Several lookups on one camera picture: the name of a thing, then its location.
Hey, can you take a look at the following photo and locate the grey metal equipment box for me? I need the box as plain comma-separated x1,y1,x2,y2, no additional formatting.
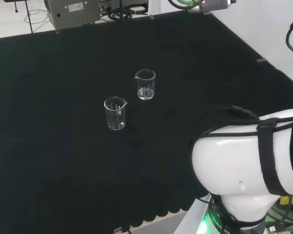
43,0,101,27

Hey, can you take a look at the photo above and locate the black bench cloth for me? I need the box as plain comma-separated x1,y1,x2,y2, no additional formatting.
0,11,293,231

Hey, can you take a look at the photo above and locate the clear glass beaker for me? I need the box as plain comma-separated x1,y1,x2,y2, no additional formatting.
103,96,128,131
134,69,156,101

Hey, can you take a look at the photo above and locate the grey device with black cables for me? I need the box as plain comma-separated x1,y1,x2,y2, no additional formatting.
107,0,150,20

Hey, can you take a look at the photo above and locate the black tripod leg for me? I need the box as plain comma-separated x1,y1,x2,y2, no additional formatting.
14,0,34,34

